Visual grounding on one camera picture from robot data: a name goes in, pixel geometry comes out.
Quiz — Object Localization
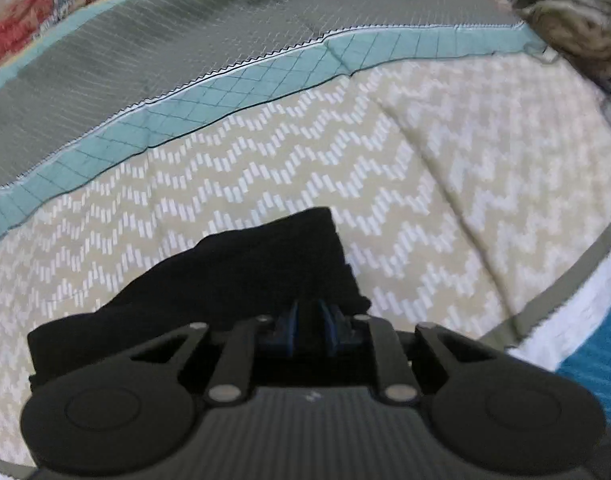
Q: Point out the black pants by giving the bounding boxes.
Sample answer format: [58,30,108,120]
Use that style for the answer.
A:
[28,207,371,390]

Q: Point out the patterned bed sheet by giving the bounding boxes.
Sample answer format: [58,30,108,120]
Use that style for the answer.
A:
[0,0,611,470]

